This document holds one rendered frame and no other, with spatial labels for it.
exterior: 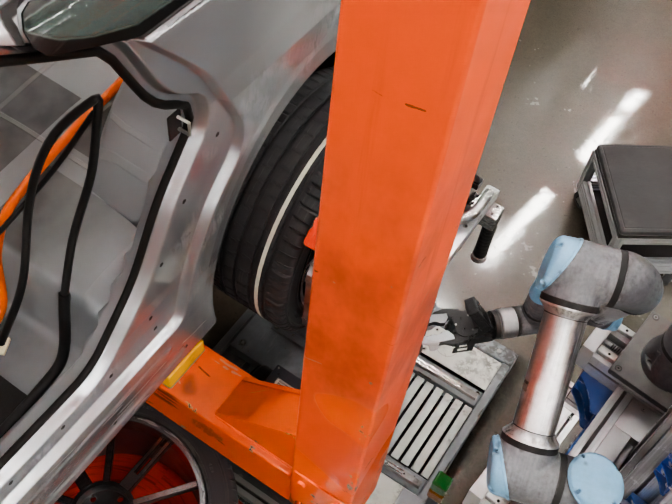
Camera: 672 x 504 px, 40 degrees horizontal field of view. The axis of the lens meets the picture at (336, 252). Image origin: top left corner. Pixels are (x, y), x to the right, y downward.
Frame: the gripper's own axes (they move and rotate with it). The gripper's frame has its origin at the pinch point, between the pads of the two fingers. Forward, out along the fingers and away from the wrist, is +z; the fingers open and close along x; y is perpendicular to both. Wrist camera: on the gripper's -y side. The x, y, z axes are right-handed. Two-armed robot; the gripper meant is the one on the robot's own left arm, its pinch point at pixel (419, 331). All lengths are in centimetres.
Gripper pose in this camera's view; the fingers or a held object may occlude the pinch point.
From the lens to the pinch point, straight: 219.4
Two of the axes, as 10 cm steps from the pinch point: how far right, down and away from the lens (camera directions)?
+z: -9.8, 1.2, -1.8
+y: -0.8, 5.7, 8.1
